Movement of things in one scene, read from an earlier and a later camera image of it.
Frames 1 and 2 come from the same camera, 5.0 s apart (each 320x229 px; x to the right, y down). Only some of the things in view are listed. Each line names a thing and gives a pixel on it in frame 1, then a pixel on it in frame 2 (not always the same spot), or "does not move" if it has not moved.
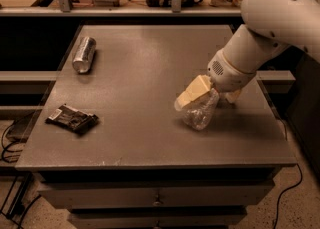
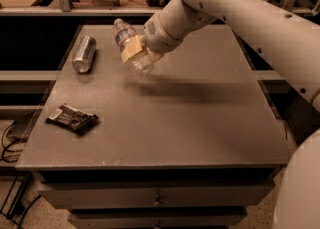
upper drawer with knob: (156, 195) does not move
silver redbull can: (84, 54) does not move
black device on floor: (21, 127) does not move
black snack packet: (72, 119) does not move
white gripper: (229, 75) → (155, 37)
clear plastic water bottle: (199, 112) → (130, 48)
